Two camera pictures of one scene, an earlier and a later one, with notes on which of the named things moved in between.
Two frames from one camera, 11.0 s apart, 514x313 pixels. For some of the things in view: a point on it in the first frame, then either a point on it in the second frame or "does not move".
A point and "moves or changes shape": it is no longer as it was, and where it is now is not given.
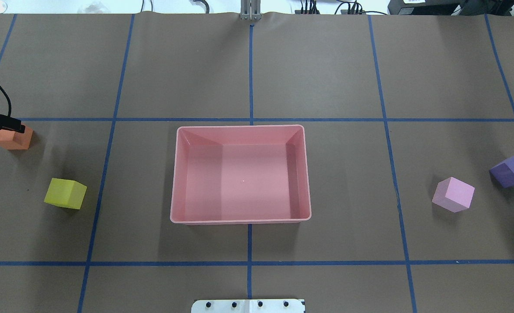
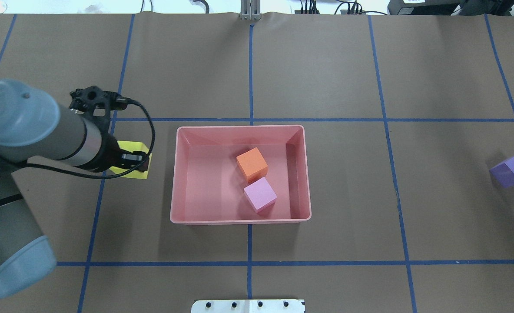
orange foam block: x=12 y=140 moves or changes shape
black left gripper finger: x=0 y=121 to x=136 y=160
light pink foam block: x=453 y=194 to x=260 y=194
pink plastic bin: x=232 y=174 does not move
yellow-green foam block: x=66 y=193 to x=131 y=146
